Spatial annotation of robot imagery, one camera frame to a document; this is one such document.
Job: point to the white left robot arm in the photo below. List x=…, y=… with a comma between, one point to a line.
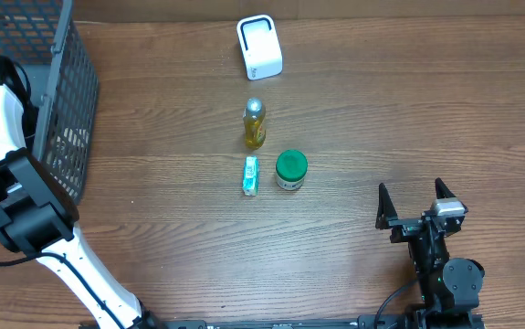
x=39, y=220

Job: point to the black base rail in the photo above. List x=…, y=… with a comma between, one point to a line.
x=391, y=321

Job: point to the dark grey plastic basket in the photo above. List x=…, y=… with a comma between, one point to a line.
x=42, y=37

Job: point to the white barcode scanner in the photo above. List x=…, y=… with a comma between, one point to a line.
x=259, y=43

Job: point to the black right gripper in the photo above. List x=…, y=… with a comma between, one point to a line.
x=404, y=227

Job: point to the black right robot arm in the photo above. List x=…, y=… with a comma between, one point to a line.
x=449, y=286

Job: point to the green-capped white bottle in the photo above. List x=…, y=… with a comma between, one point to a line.
x=291, y=169

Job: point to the yellow Vim dish soap bottle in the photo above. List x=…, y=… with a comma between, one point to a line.
x=254, y=123

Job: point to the small teal white box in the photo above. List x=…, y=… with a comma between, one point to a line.
x=250, y=176

